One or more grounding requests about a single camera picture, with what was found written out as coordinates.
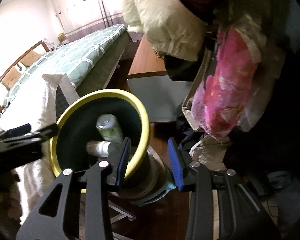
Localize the pink floral bag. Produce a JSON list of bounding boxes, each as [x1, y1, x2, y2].
[[181, 25, 268, 140]]

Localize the clear green label jar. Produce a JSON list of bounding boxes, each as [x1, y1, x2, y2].
[[96, 114, 123, 144]]

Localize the far bedside box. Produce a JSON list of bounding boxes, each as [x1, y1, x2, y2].
[[57, 33, 66, 43]]

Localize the white dotted table cloth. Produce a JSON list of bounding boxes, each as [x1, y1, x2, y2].
[[0, 74, 79, 223]]

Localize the cream puffer jacket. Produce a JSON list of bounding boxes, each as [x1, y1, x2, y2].
[[122, 0, 206, 62]]

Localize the brown right pillow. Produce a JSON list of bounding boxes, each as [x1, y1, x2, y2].
[[21, 50, 42, 67]]

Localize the white pill bottle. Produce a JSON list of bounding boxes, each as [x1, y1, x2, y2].
[[86, 141, 117, 158]]

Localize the green checked bed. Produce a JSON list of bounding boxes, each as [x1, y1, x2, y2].
[[3, 24, 128, 108]]

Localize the brown pillow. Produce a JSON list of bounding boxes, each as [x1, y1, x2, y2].
[[21, 50, 42, 67], [1, 67, 21, 90]]

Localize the brown left pillow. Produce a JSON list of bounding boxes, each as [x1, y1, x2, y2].
[[1, 67, 21, 90]]

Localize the pink white curtains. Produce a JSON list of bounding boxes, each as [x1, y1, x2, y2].
[[50, 0, 125, 42]]

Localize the wooden desk cabinet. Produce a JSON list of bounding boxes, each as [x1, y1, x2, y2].
[[127, 35, 199, 122]]

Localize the wooden headboard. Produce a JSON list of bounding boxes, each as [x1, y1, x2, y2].
[[0, 41, 50, 112]]

